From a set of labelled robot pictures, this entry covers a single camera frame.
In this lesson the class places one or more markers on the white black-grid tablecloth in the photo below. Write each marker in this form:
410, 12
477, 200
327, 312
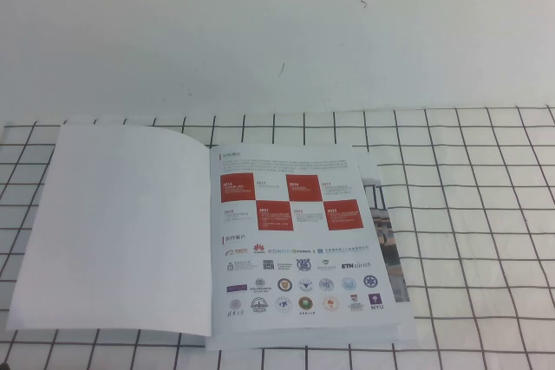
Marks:
477, 214

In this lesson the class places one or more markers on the white printed brochure book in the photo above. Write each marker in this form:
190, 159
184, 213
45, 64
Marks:
130, 222

